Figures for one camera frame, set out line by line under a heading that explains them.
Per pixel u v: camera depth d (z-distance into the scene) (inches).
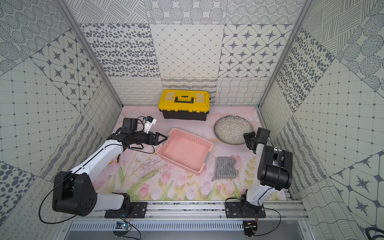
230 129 40.9
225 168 33.0
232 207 29.4
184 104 39.0
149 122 29.9
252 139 33.2
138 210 28.9
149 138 28.4
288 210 29.6
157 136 29.0
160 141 29.6
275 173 18.6
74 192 16.1
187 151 37.9
